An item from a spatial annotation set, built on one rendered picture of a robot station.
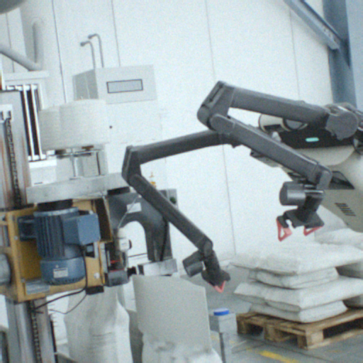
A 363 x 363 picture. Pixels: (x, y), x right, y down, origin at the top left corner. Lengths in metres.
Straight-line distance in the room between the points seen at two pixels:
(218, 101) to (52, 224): 0.82
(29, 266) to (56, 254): 0.20
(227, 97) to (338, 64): 6.74
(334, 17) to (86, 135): 6.39
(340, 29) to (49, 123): 6.14
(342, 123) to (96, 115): 0.87
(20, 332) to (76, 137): 0.72
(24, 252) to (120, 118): 4.03
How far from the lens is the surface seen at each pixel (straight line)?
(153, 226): 3.08
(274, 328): 5.90
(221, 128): 2.18
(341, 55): 8.82
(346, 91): 8.83
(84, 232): 2.68
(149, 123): 6.94
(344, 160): 2.53
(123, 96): 6.86
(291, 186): 2.36
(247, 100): 2.22
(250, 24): 8.34
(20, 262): 2.89
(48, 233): 2.72
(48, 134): 3.02
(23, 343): 2.99
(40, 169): 5.79
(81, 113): 2.76
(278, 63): 8.47
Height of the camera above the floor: 1.53
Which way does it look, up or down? 3 degrees down
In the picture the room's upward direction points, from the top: 7 degrees counter-clockwise
